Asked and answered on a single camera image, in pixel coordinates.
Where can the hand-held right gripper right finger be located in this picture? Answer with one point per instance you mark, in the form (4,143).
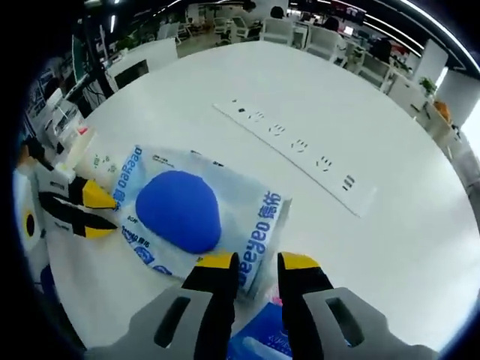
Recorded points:
(303,300)

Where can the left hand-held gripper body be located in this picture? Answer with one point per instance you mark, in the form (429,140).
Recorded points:
(45,183)

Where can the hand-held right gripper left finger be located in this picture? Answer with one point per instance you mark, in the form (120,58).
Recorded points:
(217,300)

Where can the white paper cup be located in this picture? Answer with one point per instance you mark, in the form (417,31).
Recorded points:
(103,165)

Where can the blue tissue pack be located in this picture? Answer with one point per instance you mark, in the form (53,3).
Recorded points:
(262,330)

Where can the blue white wipes packet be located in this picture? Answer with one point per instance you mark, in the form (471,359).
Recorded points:
(232,187)

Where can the white tabletop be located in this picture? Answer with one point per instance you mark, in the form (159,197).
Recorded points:
(281,82)

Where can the white built-in power strip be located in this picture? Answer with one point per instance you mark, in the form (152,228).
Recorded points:
(296,157)

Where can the black tripod stand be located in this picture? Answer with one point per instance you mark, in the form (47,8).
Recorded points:
(95,48)

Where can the orange object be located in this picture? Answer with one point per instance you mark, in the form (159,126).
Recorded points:
(443,110)

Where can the white office chair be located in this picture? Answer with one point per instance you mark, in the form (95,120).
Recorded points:
(277,32)
(320,45)

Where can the potted green plant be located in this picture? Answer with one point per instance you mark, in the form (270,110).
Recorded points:
(428,85)

